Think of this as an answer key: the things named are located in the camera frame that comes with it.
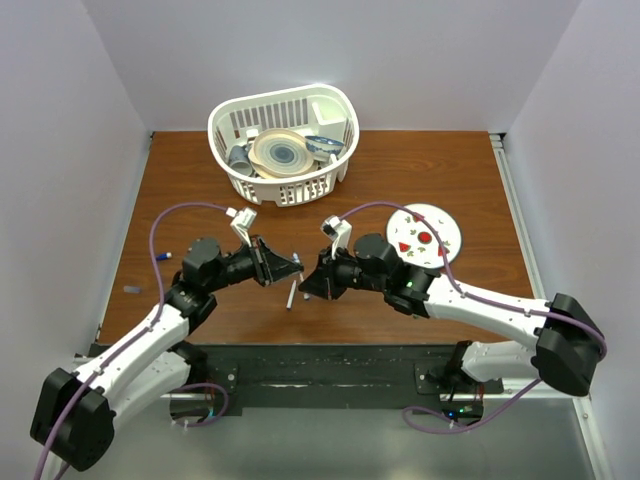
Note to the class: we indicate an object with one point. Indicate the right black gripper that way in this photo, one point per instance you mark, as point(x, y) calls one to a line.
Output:
point(322, 282)

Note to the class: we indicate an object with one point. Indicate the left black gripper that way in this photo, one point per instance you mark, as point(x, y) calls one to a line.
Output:
point(268, 266)

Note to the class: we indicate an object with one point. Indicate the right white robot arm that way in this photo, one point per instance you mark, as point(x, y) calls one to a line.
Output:
point(555, 341)

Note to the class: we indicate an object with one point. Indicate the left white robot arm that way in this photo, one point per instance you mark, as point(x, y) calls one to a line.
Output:
point(77, 411)

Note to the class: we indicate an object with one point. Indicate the white thin pen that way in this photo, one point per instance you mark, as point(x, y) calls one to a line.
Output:
point(291, 296)

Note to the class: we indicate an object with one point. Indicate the watermelon pattern round plate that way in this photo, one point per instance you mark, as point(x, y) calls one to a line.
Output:
point(415, 242)

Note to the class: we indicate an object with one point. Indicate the grey-white mug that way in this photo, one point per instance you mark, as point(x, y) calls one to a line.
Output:
point(238, 160)

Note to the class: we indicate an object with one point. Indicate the beige blue-centred plate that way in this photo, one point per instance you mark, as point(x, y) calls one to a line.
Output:
point(281, 153)

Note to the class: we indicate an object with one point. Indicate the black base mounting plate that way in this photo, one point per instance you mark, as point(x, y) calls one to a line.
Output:
point(343, 376)

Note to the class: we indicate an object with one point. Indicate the blue patterned white bowl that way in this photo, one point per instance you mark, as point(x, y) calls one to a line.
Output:
point(323, 148)

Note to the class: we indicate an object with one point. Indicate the white plastic dish basket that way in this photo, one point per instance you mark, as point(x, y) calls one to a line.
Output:
point(314, 109)

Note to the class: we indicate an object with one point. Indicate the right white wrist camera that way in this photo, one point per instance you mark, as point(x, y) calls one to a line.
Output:
point(338, 231)

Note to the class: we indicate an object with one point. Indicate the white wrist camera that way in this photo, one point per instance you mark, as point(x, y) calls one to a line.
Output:
point(241, 222)
point(338, 231)

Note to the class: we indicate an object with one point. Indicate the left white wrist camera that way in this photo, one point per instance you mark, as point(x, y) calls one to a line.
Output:
point(241, 222)

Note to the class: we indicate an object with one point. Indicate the aluminium frame rail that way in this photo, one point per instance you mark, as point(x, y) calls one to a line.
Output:
point(582, 406)

